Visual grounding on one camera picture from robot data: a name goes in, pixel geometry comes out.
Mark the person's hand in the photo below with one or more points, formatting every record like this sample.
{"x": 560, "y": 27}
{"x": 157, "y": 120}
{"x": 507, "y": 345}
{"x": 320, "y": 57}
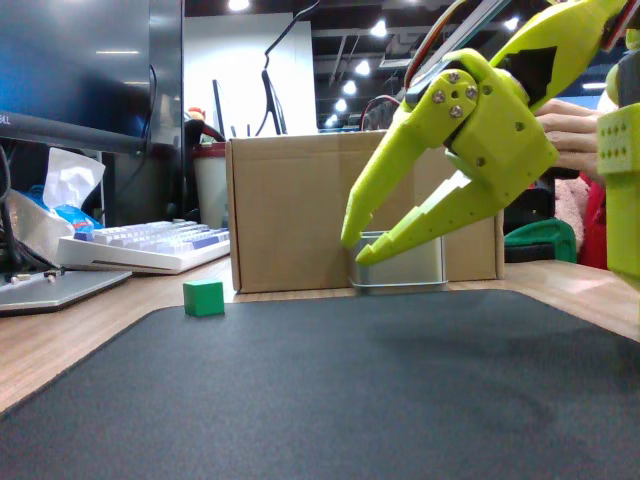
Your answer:
{"x": 575, "y": 135}

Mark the lime green gripper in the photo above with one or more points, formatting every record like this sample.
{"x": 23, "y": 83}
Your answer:
{"x": 500, "y": 150}

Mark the silver metal tin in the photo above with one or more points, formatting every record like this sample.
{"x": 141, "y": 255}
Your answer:
{"x": 405, "y": 270}

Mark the pink fluffy cloth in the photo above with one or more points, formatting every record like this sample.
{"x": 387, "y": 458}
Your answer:
{"x": 570, "y": 205}

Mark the green cube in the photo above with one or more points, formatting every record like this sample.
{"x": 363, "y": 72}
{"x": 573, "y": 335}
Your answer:
{"x": 202, "y": 298}

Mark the black desk mat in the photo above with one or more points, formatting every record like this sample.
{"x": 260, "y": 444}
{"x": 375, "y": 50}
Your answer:
{"x": 330, "y": 395}

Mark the silver flat stand base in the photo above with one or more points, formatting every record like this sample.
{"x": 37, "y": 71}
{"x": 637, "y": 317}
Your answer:
{"x": 55, "y": 290}

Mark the blue tissue pack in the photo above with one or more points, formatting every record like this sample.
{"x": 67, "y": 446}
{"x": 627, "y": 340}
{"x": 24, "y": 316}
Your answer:
{"x": 70, "y": 200}

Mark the black computer monitor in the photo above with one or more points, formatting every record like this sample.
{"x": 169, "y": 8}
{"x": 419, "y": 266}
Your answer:
{"x": 70, "y": 65}

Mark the white and blue keyboard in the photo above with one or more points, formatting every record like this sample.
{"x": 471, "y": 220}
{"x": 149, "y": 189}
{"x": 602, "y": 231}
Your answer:
{"x": 150, "y": 245}

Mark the brown cardboard box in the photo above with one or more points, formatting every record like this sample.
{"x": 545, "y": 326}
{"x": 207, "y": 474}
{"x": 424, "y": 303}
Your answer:
{"x": 295, "y": 210}

